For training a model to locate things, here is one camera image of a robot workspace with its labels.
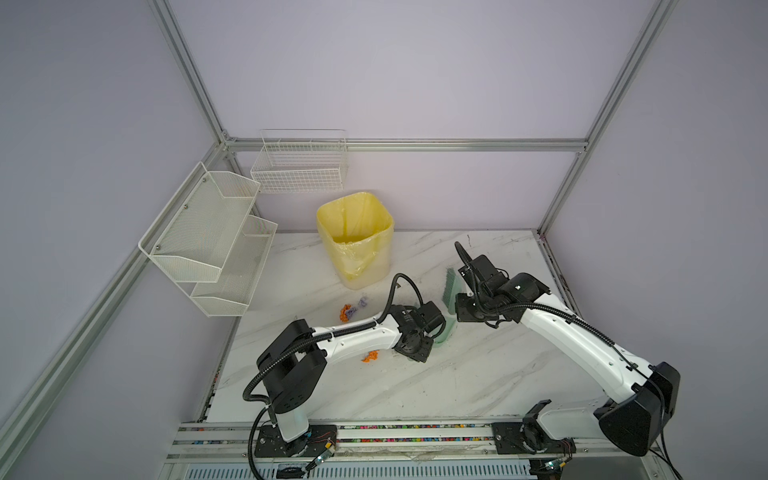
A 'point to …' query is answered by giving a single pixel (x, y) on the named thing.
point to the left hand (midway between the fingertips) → (416, 352)
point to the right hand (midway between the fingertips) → (457, 309)
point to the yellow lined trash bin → (359, 231)
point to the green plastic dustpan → (451, 320)
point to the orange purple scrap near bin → (346, 312)
